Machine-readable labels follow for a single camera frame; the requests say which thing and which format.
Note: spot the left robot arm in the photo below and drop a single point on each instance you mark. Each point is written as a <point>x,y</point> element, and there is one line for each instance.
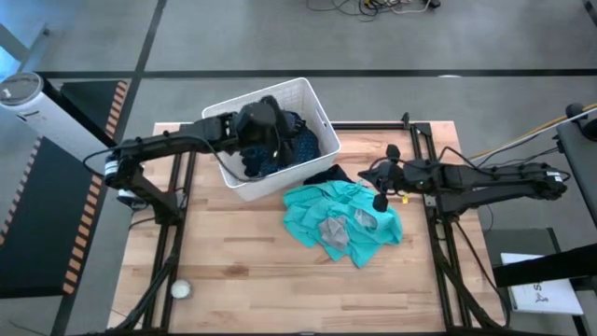
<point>177,140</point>

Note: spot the small yellow tag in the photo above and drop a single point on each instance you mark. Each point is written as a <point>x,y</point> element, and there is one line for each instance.
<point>405,199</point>

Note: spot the black padded seat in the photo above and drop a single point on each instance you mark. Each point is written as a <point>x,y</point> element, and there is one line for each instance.
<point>580,158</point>

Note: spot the small grey garment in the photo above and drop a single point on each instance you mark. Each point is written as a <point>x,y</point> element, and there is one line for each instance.
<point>333,231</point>

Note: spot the black aluminium table frame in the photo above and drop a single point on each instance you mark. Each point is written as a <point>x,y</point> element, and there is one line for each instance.
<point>373,125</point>

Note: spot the black flat bar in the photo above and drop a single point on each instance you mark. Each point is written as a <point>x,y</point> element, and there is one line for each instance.
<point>545,268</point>

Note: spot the small white ball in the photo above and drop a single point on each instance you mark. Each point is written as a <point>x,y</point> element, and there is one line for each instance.
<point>181,289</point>

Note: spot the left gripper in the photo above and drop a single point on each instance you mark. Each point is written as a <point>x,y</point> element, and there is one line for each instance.
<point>285,135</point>

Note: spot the navy dotted garment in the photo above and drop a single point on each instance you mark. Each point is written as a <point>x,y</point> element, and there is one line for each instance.
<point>305,144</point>

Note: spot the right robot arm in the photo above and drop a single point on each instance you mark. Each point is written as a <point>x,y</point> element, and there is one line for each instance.
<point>490,175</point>

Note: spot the grey metal post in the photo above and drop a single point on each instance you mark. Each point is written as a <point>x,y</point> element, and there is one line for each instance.
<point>14,44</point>

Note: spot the black orange-striped floor mat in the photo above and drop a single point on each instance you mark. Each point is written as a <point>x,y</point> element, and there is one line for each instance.
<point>32,242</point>

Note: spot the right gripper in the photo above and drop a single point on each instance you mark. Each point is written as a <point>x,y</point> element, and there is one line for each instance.
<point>396,177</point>

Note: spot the teal garment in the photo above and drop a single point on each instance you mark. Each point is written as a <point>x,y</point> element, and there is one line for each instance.
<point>317,205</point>

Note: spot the white tower fan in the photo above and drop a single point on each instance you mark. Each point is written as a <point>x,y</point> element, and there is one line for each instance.
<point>46,116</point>

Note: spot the orange rod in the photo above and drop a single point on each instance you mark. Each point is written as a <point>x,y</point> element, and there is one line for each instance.
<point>559,122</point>

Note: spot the white plastic laundry basket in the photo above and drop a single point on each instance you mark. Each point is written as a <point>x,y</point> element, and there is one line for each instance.
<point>261,189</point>

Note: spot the white paper booklet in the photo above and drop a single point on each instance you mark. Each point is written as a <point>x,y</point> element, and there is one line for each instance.
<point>545,298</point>

